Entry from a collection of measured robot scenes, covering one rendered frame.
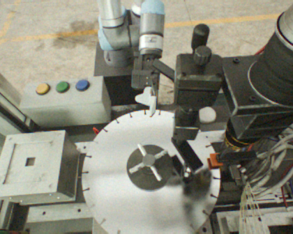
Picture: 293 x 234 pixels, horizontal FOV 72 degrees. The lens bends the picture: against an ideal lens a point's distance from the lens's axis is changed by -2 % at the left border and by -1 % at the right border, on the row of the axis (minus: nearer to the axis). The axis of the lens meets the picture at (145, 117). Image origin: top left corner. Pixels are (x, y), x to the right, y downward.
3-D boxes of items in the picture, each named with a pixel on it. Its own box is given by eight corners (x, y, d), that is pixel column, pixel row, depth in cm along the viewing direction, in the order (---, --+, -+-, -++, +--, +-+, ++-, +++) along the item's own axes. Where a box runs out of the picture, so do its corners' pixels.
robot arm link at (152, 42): (163, 43, 66) (163, 33, 58) (162, 57, 66) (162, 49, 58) (141, 42, 67) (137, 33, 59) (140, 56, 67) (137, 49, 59)
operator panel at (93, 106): (40, 128, 79) (18, 107, 67) (45, 105, 85) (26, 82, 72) (110, 122, 79) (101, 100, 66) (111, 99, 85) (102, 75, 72)
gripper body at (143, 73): (134, 91, 68) (136, 56, 67) (160, 92, 67) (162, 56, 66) (130, 89, 60) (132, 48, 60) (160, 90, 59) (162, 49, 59)
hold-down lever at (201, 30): (187, 63, 22) (213, 60, 22) (185, 21, 24) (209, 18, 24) (189, 97, 29) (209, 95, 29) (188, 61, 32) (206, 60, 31)
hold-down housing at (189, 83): (168, 142, 38) (178, 65, 21) (169, 120, 41) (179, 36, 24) (198, 144, 38) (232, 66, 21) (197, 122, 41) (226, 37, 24)
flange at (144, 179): (117, 172, 49) (115, 168, 46) (145, 138, 53) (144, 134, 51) (155, 201, 45) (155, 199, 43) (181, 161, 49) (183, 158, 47)
